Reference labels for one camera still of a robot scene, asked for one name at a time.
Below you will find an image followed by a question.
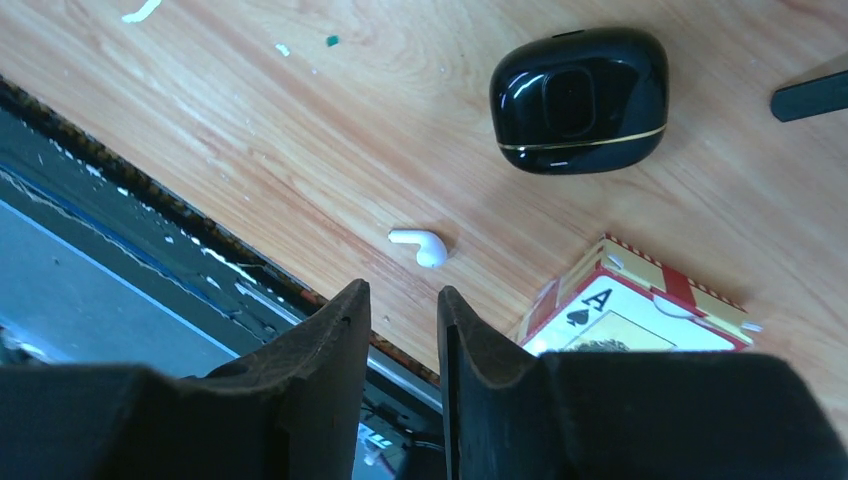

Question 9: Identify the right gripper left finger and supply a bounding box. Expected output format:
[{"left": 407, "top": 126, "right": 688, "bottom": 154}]
[{"left": 1, "top": 279, "right": 371, "bottom": 479}]

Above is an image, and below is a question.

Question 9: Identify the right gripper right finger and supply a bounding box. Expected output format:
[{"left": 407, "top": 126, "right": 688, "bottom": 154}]
[{"left": 437, "top": 286, "right": 847, "bottom": 479}]

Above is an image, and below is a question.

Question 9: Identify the black earbud charging case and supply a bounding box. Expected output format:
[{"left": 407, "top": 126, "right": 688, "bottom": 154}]
[{"left": 489, "top": 27, "right": 670, "bottom": 175}]

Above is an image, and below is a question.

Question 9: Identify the playing card box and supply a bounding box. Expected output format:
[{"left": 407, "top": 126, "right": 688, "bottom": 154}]
[{"left": 510, "top": 233, "right": 762, "bottom": 355}]

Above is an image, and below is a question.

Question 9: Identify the white earbud near cards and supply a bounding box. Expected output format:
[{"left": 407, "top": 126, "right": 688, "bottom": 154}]
[{"left": 387, "top": 229, "right": 448, "bottom": 269}]

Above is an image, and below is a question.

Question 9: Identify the small white plastic scrap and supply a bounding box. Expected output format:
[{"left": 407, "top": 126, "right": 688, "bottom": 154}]
[{"left": 121, "top": 0, "right": 162, "bottom": 24}]

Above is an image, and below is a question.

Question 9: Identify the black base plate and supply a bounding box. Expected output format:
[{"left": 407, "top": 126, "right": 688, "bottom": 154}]
[{"left": 1, "top": 81, "right": 446, "bottom": 479}]

